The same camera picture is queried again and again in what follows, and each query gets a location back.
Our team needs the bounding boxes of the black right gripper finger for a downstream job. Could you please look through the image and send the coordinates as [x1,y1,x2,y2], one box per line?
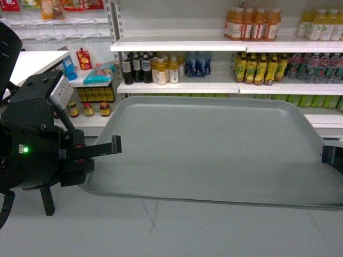
[322,146,343,174]

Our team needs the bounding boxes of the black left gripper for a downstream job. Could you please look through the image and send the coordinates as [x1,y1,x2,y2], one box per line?
[1,71,122,191]

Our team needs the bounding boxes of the grey rectangular serving tray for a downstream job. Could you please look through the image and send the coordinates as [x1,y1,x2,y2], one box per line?
[81,96,342,210]

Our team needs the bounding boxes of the white metal shelf unit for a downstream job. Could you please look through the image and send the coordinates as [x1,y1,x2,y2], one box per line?
[0,0,343,140]

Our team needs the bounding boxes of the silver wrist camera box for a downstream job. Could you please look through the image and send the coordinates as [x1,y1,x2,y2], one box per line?
[49,75,74,110]

